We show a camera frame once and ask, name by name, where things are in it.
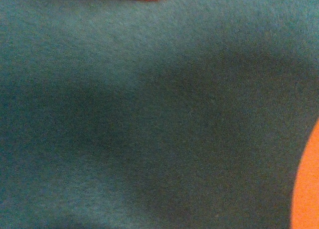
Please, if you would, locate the red plastic bowl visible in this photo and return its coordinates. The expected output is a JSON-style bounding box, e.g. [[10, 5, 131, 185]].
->
[[291, 122, 319, 229]]

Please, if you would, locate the black tablecloth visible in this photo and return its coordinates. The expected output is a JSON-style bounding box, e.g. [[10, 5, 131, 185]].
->
[[0, 0, 319, 229]]

